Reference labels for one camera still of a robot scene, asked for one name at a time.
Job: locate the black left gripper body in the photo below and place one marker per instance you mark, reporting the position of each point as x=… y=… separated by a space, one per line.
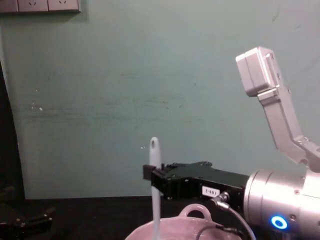
x=12 y=227

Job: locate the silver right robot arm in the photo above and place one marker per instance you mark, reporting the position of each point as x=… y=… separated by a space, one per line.
x=280 y=200

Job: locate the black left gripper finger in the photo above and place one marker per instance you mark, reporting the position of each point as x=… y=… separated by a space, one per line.
x=41 y=218

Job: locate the black table cloth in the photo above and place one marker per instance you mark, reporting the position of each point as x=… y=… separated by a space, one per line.
x=100 y=217

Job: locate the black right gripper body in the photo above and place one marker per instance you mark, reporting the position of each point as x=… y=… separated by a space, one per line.
x=215 y=182

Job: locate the black side panel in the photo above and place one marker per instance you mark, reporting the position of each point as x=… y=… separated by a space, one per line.
x=10 y=140

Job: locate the grey wall socket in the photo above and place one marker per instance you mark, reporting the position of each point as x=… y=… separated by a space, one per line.
x=64 y=5
x=33 y=5

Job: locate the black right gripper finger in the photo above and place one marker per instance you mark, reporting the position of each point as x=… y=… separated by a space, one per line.
x=147 y=172
x=167 y=185

